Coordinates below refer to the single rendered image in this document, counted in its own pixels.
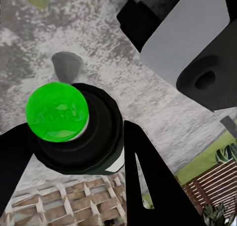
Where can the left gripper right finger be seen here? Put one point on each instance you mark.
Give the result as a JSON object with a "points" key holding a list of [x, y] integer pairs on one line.
{"points": [[172, 206]]}

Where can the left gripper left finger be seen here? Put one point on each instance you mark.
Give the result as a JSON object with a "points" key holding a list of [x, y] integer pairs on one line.
{"points": [[15, 154]]}

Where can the garden chair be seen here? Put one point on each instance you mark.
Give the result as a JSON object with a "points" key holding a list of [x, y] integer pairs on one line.
{"points": [[84, 204]]}

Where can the insectifuge atomizer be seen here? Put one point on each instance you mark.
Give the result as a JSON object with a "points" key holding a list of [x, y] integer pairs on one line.
{"points": [[75, 128]]}

